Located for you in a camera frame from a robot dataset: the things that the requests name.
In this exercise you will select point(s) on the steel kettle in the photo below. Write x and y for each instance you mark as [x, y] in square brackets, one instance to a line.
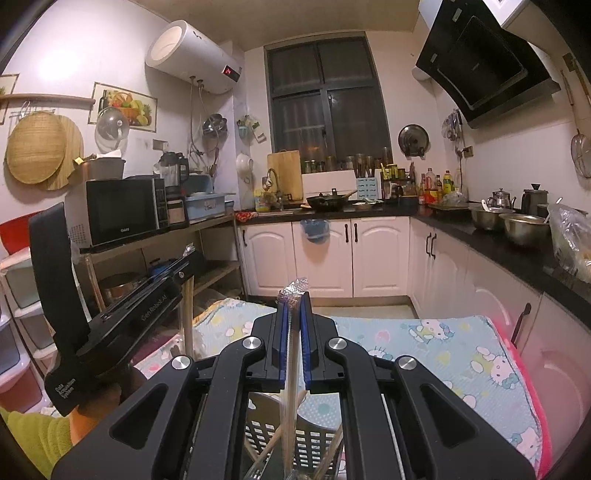
[501, 198]

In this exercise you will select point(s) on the person's left forearm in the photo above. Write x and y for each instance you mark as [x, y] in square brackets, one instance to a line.
[27, 438]

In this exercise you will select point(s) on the hanging steel pot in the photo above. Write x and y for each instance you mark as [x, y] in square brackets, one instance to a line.
[214, 125]

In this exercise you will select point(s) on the black range hood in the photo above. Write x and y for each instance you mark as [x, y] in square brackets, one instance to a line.
[485, 60]

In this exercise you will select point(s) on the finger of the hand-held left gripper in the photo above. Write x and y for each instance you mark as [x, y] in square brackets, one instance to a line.
[178, 270]

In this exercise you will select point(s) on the plastic drawer cabinet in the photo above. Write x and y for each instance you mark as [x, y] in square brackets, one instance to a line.
[23, 332]

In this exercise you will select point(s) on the black microwave oven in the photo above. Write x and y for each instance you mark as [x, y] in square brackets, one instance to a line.
[120, 212]

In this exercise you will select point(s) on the black blender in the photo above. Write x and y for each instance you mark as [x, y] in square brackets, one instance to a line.
[173, 175]

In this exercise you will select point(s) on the black wok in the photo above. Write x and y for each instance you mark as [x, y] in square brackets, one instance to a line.
[330, 201]

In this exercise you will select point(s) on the clear plastic bag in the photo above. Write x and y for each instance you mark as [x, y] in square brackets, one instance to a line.
[572, 235]

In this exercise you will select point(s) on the green plastic utensil holder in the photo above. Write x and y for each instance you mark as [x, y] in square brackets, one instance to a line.
[314, 438]

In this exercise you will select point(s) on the glass pot lid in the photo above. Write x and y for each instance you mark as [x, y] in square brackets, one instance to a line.
[112, 130]

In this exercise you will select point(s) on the wooden cutting board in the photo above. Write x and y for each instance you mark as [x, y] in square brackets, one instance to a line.
[284, 175]

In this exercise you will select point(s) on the fruit wall poster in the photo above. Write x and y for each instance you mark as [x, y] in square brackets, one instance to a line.
[124, 106]

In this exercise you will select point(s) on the person's left hand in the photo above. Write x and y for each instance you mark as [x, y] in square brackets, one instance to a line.
[99, 401]

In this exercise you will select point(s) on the wooden shelf rack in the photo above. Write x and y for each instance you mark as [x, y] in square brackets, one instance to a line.
[217, 272]

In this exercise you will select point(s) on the group of sauce bottles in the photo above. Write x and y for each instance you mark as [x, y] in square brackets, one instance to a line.
[438, 187]

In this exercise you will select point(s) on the bamboo chopsticks pair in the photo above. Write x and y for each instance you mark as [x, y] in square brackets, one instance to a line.
[332, 450]
[187, 314]
[272, 436]
[292, 369]

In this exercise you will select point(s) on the cartoon cat printed blanket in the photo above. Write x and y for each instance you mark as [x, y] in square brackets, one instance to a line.
[438, 350]

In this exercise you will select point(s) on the blue dish bin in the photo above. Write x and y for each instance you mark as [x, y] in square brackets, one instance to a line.
[205, 206]

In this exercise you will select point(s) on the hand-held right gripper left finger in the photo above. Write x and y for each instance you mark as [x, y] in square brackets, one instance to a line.
[282, 350]

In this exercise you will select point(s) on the woven bamboo round tray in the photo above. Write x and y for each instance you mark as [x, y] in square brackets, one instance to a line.
[34, 147]

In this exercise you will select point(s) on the round wooden board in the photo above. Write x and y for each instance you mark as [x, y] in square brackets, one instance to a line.
[74, 157]

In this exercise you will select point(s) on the white upper cabinet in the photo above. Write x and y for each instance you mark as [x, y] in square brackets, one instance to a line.
[505, 11]

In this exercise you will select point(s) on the white water heater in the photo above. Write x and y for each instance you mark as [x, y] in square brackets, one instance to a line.
[184, 50]

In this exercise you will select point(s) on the dark metal pitcher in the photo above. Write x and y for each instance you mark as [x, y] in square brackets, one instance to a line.
[534, 201]

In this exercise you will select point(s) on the blue white utensil caddy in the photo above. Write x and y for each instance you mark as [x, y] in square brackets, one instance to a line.
[368, 185]

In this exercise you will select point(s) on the red plastic basin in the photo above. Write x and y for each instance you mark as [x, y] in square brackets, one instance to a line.
[14, 235]

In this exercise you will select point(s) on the dark framed window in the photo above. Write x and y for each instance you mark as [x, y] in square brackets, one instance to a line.
[323, 101]

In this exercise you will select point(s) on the steel bowl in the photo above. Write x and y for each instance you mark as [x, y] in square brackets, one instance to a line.
[524, 229]
[489, 218]

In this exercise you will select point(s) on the blue hanging bag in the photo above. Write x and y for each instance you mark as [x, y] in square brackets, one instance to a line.
[315, 229]

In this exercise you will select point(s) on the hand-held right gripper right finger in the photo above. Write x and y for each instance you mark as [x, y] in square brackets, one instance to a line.
[305, 350]

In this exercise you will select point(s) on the hanging dark pot lid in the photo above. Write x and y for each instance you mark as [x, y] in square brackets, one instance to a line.
[413, 141]

